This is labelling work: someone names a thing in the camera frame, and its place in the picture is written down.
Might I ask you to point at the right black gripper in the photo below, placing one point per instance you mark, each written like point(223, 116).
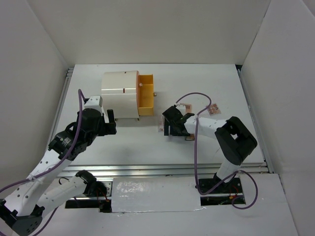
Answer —
point(176, 133)

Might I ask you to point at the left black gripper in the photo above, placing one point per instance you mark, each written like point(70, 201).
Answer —
point(108, 128)

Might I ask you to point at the clear sticker pack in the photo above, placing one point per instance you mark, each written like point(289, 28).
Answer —
point(160, 125)

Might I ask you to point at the long brown eyeshadow palette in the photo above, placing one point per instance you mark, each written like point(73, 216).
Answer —
point(190, 137)

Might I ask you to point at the pink square eyeshadow palette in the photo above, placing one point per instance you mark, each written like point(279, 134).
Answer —
point(189, 107)

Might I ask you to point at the cream round drawer cabinet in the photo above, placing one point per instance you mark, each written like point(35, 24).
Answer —
point(119, 93)

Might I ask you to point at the round pan eyeshadow palette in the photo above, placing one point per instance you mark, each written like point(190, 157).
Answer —
point(214, 109)

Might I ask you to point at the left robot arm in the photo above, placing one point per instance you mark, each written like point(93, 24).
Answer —
point(24, 209)

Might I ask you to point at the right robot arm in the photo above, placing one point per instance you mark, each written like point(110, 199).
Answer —
point(235, 141)

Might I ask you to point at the white taped cover plate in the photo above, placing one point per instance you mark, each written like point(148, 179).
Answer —
point(155, 194)

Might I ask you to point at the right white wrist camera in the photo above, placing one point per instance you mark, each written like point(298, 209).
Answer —
point(182, 108)

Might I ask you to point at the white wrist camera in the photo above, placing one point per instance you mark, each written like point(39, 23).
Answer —
point(182, 108)
point(94, 102)

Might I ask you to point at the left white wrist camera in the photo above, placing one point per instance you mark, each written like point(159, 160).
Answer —
point(94, 102)

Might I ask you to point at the aluminium front rail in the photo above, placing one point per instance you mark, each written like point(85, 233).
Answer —
point(155, 170)

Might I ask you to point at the left aluminium side rail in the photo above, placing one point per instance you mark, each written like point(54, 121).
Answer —
point(68, 76)

